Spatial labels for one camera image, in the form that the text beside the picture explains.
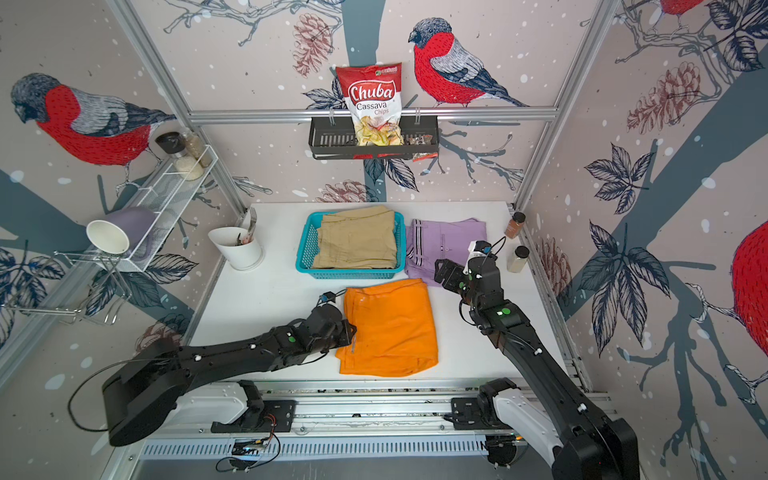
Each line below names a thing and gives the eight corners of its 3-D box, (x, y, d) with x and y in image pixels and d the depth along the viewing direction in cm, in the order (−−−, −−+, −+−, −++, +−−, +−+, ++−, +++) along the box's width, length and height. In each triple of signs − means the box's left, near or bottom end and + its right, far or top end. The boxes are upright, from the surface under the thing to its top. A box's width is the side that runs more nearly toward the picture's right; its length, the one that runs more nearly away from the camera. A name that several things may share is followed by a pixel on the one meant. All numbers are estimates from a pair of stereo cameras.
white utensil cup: (224, 271, 105) (202, 246, 93) (234, 248, 111) (215, 222, 100) (260, 271, 105) (243, 245, 93) (268, 248, 111) (253, 221, 100)
